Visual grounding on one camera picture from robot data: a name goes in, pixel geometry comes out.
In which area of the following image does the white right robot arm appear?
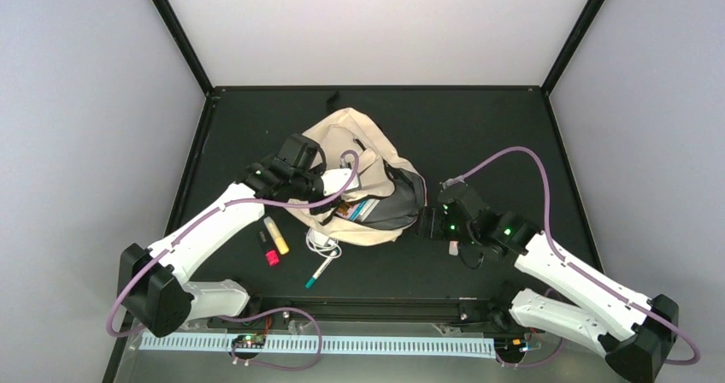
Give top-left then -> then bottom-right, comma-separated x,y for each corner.
416,182 -> 680,382

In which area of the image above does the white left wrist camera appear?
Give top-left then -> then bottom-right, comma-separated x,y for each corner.
321,168 -> 361,196

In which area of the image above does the colourful blue children's book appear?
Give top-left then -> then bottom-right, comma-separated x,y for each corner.
334,198 -> 380,222

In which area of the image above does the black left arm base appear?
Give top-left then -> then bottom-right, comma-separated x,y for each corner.
207,296 -> 291,331

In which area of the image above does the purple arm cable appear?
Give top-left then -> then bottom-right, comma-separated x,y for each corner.
106,150 -> 324,373
444,146 -> 702,369

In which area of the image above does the orange highlighter pen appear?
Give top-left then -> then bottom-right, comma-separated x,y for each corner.
448,241 -> 459,256

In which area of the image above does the pink and black highlighter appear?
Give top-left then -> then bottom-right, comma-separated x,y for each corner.
257,231 -> 280,267

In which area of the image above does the light blue slotted cable duct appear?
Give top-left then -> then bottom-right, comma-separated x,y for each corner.
136,333 -> 496,359

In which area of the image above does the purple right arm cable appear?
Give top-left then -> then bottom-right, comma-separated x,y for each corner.
444,146 -> 702,369

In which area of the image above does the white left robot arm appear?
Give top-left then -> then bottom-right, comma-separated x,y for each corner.
105,134 -> 360,338

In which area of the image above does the teal capped white marker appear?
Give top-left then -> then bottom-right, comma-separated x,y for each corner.
305,256 -> 336,289

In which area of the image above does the yellow highlighter pen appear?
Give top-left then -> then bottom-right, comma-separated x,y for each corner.
262,216 -> 290,255

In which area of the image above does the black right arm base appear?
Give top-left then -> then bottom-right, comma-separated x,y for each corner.
450,299 -> 544,337

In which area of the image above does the cream canvas backpack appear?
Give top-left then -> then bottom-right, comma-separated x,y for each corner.
286,108 -> 427,246

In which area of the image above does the white charger with cable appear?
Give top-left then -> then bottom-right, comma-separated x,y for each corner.
305,228 -> 342,259

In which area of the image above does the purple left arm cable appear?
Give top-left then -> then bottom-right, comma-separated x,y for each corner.
106,150 -> 324,373

